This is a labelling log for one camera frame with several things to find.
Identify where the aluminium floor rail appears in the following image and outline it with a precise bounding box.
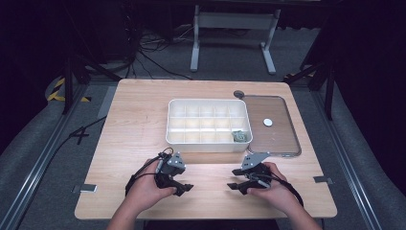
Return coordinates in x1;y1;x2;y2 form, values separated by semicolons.
310;90;384;230
0;83;90;230

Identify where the person's right hand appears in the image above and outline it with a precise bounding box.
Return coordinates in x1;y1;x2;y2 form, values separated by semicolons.
246;161;301;213

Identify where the metal table bracket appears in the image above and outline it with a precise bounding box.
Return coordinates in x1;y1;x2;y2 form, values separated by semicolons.
72;183;99;195
312;175;335;186

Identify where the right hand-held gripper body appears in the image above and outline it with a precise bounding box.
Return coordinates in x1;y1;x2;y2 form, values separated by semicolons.
239;151;274;194

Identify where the black tripod stand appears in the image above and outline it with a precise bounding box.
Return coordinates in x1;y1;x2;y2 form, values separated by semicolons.
282;58;338;121
61;51;123;115

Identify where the black floor cable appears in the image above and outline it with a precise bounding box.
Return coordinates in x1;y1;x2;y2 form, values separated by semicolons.
17;116;107;230

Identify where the light green cloth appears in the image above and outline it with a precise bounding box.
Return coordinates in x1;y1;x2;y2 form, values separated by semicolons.
231;129;248;144

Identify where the clear box lid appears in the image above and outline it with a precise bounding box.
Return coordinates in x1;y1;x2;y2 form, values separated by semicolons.
241;94;303;158

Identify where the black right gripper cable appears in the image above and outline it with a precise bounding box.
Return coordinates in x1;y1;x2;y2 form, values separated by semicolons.
248;172;305;208

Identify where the person's left hand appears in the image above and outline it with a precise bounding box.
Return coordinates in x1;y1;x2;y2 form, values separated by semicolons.
126;158;178;215

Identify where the grey metal table frame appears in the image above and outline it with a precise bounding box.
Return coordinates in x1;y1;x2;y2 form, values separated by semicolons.
190;4;282;76

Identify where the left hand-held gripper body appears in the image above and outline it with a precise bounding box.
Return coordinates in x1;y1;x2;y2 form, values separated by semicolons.
154;151;187;190

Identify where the yellow black hazard tape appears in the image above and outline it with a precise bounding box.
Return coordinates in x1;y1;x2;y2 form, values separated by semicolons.
46;77;92;104

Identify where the white divided storage box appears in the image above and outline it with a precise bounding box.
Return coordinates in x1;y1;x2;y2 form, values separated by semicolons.
165;98;254;154

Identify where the bundle of black floor cables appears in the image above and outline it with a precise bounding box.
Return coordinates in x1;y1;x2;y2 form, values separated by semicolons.
125;18;194;81

